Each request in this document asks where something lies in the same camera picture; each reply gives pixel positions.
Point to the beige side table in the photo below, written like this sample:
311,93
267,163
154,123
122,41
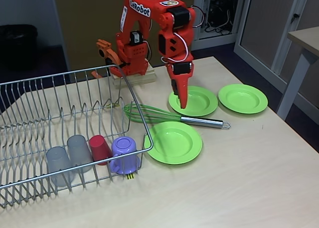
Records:
306,35

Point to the orange table clamp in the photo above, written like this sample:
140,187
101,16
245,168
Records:
112,55

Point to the green plastic plate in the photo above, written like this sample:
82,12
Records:
174,143
243,98
199,101

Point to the purple plastic mug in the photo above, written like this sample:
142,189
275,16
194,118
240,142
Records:
124,148

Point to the red plastic cup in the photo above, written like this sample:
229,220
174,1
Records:
99,148

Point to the translucent grey plastic cup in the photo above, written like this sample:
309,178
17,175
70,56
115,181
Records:
58,160
78,148

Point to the brown pin board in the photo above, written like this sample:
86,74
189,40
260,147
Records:
69,14

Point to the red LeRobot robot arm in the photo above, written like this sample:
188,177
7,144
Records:
134,52

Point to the wooden base block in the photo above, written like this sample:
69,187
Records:
147,76

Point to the white office cupboard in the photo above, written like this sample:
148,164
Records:
264,26

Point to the black cupboard lock knob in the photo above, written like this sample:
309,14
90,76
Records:
295,15

